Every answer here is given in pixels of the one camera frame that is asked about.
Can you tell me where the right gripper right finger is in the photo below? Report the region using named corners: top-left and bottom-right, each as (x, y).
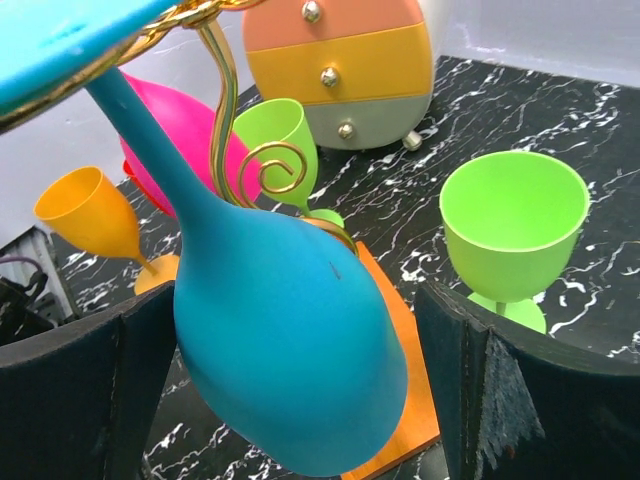
top-left (414, 282), bottom-right (639, 479)

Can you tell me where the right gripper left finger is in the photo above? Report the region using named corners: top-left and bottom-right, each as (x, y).
top-left (1, 283), bottom-right (176, 479)

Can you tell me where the blue wine glass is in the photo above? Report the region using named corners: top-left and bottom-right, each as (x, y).
top-left (0, 0), bottom-right (409, 477)

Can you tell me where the magenta wine glass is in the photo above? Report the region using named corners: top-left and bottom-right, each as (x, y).
top-left (120, 74), bottom-right (261, 215)

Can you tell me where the red wine glass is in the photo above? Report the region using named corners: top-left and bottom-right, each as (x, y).
top-left (122, 161), bottom-right (175, 218)

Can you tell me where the orange wine glass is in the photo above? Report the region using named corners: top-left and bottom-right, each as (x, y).
top-left (34, 166), bottom-right (179, 295)

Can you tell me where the light green wine glass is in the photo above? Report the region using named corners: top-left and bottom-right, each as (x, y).
top-left (234, 98), bottom-right (344, 227)

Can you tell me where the round mini drawer cabinet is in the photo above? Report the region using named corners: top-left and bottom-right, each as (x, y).
top-left (243, 0), bottom-right (451, 151)

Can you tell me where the gold wire glass rack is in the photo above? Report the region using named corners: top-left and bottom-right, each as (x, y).
top-left (0, 0), bottom-right (442, 480)

